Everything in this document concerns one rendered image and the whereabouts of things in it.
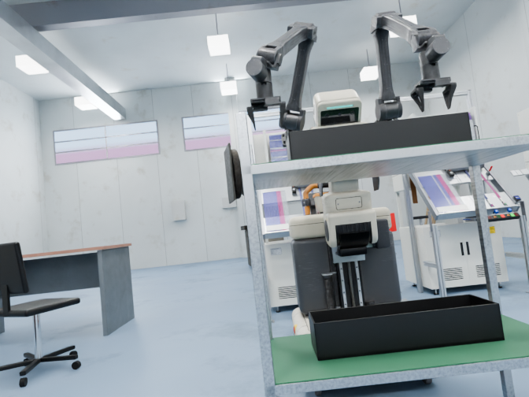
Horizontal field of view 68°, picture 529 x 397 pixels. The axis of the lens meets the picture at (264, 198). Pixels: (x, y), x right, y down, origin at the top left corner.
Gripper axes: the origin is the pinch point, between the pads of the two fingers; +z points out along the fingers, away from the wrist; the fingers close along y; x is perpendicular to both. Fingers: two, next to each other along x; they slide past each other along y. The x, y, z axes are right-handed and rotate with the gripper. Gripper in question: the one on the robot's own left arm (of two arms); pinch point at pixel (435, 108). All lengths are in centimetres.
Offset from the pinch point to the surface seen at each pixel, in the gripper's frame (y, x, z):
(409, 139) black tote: -13.2, -8.0, 11.6
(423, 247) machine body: 78, 233, 62
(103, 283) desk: -209, 213, 64
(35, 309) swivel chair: -207, 111, 67
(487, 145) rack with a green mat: 3.2, -20.8, 18.1
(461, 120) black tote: 3.7, -8.1, 7.3
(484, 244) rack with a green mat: 21, 22, 49
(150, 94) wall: -379, 1008, -424
